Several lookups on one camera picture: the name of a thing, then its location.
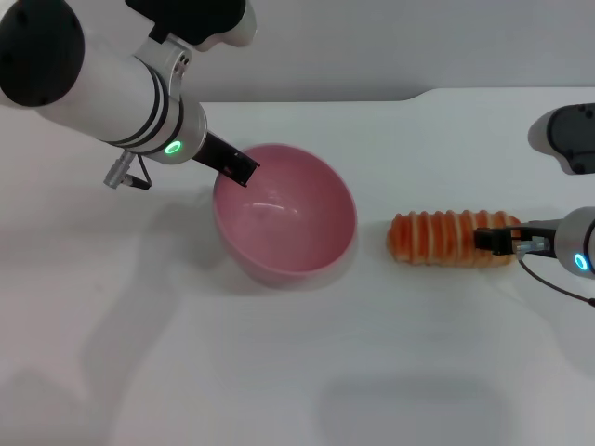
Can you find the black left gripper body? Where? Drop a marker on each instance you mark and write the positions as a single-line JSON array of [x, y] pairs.
[[211, 151]]

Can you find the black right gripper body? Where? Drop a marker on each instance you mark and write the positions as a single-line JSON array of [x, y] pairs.
[[539, 230]]

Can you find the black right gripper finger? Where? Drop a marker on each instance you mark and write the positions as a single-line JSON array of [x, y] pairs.
[[493, 240]]

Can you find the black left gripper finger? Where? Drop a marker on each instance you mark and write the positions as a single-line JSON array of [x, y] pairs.
[[241, 169]]

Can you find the orange striped bread loaf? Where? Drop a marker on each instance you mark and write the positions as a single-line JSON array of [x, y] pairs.
[[432, 239]]

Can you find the pink plastic bowl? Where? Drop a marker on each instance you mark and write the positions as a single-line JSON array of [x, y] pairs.
[[283, 223]]

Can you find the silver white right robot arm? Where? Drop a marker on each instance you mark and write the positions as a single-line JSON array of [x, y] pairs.
[[578, 241]]

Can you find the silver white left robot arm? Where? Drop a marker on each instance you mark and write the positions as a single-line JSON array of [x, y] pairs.
[[107, 93]]

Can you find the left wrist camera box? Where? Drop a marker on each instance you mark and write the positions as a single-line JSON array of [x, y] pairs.
[[195, 18]]

